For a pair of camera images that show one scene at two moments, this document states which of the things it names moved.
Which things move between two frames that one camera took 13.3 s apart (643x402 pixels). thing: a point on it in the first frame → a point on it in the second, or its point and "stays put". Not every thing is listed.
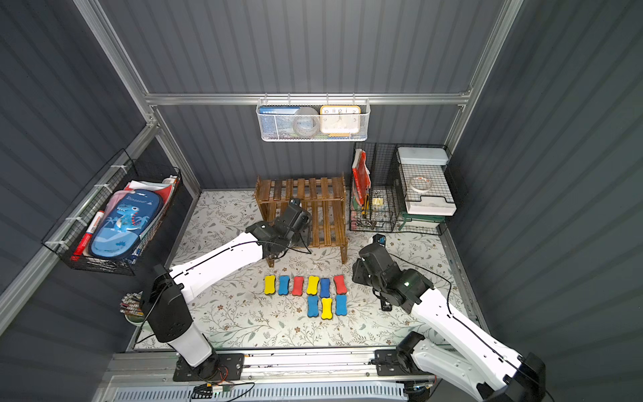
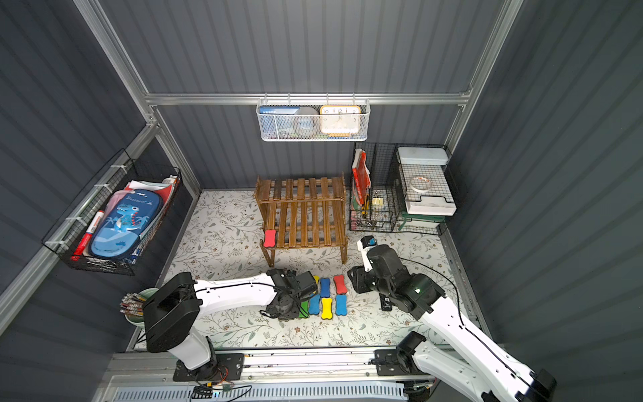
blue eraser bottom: (312, 311) stays put
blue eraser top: (325, 287) stays put
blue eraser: (341, 302) stays put
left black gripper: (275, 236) → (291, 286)
